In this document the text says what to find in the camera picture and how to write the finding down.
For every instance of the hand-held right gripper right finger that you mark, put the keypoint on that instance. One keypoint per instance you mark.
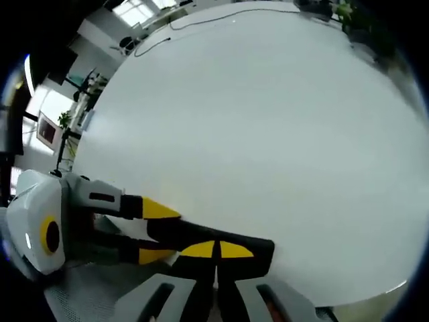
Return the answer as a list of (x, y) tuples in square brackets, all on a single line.
[(241, 302)]

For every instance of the green potted plant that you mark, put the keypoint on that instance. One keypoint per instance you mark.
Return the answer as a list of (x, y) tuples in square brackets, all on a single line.
[(365, 23)]

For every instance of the black remote control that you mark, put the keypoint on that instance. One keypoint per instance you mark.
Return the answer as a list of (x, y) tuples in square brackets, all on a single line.
[(201, 231)]

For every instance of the white computer monitor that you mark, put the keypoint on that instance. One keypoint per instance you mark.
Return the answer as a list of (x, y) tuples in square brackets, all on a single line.
[(48, 131)]

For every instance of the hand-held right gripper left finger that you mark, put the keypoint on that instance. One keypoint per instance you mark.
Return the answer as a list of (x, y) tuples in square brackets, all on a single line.
[(194, 288)]

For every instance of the white office chair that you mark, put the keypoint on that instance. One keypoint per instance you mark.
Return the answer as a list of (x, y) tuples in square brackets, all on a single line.
[(127, 45)]

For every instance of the dark round object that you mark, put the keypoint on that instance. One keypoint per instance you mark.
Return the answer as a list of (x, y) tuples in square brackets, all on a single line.
[(315, 8)]

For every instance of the black tripod stand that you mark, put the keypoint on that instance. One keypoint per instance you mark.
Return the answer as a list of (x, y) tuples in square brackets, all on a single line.
[(63, 151)]

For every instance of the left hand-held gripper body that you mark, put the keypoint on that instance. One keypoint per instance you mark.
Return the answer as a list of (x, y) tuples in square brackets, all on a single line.
[(33, 208)]

